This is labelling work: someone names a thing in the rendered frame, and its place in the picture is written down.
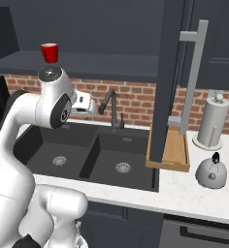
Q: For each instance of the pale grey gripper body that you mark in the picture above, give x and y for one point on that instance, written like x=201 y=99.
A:
x=92 y=108

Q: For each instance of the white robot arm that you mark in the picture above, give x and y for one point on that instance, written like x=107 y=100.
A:
x=9 y=180

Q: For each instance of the black tap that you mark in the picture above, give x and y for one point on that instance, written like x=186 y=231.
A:
x=113 y=106

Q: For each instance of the silver domed kettle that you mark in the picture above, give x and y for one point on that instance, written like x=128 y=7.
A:
x=211 y=174

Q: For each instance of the red mug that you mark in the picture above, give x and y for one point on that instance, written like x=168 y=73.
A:
x=49 y=51

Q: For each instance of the paper towel roll holder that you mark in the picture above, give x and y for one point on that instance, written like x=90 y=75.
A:
x=212 y=121

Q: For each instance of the dark grey closed wall cabinet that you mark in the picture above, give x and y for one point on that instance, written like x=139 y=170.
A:
x=221 y=45

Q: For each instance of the wooden tray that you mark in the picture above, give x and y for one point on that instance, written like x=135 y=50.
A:
x=175 y=151

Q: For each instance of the small black tap lever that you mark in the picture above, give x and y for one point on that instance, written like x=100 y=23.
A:
x=122 y=122

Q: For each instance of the dark grey dishwasher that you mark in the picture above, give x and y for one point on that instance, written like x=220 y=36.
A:
x=200 y=234

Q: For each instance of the dark grey open wall cabinet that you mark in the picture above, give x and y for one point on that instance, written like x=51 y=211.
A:
x=103 y=38

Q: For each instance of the dark grey cabinet door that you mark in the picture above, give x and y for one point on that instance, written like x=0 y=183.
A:
x=166 y=80
x=2 y=35

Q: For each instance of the black double sink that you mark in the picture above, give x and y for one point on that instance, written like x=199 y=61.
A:
x=119 y=151

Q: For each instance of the dark grey base cabinets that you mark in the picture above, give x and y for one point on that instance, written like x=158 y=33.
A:
x=119 y=226

